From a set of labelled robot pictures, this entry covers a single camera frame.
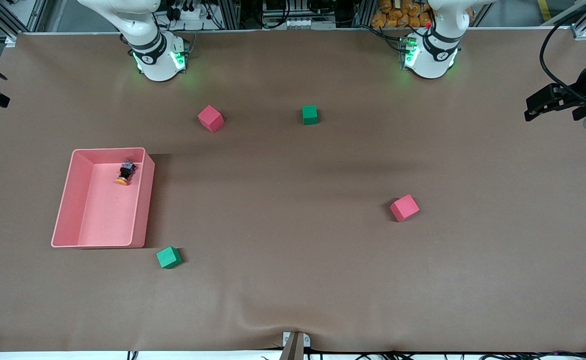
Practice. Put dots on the pink plastic tray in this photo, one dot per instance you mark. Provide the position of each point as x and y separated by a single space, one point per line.
107 215

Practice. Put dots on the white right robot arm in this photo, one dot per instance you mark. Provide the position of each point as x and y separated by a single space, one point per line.
157 60

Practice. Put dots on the white power strip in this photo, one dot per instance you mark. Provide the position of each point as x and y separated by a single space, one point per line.
187 12

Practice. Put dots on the pile of orange toys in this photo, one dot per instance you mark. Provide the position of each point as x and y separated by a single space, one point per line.
393 15

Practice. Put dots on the yellow capped push button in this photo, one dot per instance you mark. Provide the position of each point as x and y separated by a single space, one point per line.
125 172

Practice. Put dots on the brown table cover mat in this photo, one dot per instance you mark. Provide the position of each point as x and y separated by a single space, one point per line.
292 290

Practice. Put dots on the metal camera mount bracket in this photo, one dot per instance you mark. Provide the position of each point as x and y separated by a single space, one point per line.
297 347

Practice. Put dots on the green foam cube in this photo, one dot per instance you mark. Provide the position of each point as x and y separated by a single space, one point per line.
168 258
310 115

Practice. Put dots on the pink foam cube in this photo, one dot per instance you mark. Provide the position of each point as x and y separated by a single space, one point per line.
404 208
210 119

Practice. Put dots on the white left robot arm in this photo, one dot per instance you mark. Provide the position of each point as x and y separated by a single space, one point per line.
430 60

